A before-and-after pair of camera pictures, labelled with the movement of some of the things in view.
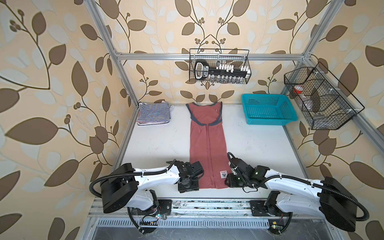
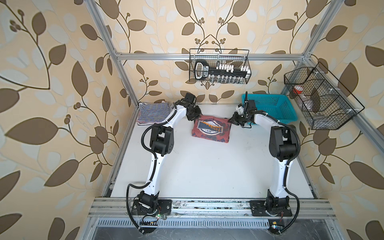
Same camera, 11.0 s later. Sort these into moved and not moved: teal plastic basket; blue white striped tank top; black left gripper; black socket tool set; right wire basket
Moved: black left gripper
Not moved: right wire basket; teal plastic basket; blue white striped tank top; black socket tool set
